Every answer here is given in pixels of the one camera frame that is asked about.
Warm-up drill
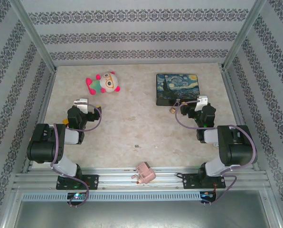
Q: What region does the slotted grey cable duct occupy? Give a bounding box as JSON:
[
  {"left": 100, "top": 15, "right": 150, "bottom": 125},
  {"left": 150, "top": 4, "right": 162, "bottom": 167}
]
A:
[{"left": 21, "top": 191, "right": 201, "bottom": 202}]

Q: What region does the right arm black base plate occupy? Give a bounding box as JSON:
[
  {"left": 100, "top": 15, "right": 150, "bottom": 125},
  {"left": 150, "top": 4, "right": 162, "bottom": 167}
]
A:
[{"left": 182, "top": 173, "right": 226, "bottom": 190}]

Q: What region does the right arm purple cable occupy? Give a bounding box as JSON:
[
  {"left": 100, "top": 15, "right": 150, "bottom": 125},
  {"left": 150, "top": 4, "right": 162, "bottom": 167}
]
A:
[{"left": 175, "top": 100, "right": 257, "bottom": 207}]

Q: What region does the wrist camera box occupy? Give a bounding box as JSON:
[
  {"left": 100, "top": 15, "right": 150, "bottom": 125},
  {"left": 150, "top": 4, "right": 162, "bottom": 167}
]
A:
[
  {"left": 73, "top": 97, "right": 89, "bottom": 114},
  {"left": 194, "top": 95, "right": 208, "bottom": 112}
]

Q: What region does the starry night painted box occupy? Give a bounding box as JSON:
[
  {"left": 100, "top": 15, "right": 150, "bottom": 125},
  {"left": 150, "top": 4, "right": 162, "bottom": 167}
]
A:
[{"left": 155, "top": 73, "right": 199, "bottom": 107}]

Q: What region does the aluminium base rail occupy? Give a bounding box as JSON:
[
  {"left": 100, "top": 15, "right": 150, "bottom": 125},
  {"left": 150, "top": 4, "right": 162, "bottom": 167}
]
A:
[{"left": 12, "top": 166, "right": 273, "bottom": 191}]

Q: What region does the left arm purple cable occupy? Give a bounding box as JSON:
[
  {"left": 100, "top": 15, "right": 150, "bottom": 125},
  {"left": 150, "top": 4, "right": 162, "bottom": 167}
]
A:
[{"left": 50, "top": 103, "right": 103, "bottom": 209}]

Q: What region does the small circuit board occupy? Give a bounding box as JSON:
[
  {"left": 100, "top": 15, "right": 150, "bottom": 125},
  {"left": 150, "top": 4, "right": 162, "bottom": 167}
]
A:
[
  {"left": 200, "top": 191, "right": 217, "bottom": 199},
  {"left": 67, "top": 192, "right": 87, "bottom": 200}
]

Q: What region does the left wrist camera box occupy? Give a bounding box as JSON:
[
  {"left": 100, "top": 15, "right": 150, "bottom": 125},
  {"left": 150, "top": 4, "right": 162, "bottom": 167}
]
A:
[{"left": 73, "top": 97, "right": 89, "bottom": 114}]

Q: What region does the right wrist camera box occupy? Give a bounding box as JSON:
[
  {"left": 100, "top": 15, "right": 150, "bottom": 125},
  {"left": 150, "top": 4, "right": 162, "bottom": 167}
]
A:
[{"left": 194, "top": 95, "right": 208, "bottom": 112}]

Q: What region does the aluminium corner post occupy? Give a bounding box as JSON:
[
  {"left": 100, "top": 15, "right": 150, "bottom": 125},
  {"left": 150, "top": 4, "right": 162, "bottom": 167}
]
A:
[
  {"left": 221, "top": 0, "right": 268, "bottom": 71},
  {"left": 9, "top": 0, "right": 58, "bottom": 72}
]

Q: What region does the aluminium side rail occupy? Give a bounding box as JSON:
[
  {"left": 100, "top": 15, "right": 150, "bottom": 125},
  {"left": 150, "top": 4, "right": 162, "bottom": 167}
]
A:
[
  {"left": 21, "top": 67, "right": 58, "bottom": 174},
  {"left": 219, "top": 65, "right": 261, "bottom": 171}
]

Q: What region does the white pink plush toy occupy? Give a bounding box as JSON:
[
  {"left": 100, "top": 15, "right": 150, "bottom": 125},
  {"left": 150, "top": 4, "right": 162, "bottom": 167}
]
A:
[{"left": 85, "top": 70, "right": 121, "bottom": 96}]

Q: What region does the grey metal shelf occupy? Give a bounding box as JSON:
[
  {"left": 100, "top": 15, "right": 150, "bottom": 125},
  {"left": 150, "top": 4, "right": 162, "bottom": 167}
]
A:
[{"left": 12, "top": 190, "right": 283, "bottom": 228}]

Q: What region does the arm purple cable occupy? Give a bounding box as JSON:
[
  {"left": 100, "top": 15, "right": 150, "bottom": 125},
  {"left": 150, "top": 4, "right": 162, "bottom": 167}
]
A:
[
  {"left": 50, "top": 103, "right": 103, "bottom": 209},
  {"left": 175, "top": 100, "right": 257, "bottom": 207}
]

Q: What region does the pink plastic toy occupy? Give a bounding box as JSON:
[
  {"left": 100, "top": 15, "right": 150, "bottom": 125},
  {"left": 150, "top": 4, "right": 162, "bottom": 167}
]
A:
[{"left": 131, "top": 161, "right": 156, "bottom": 185}]

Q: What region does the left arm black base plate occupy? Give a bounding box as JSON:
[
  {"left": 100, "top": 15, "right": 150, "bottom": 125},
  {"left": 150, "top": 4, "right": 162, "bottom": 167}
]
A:
[{"left": 56, "top": 174, "right": 99, "bottom": 190}]

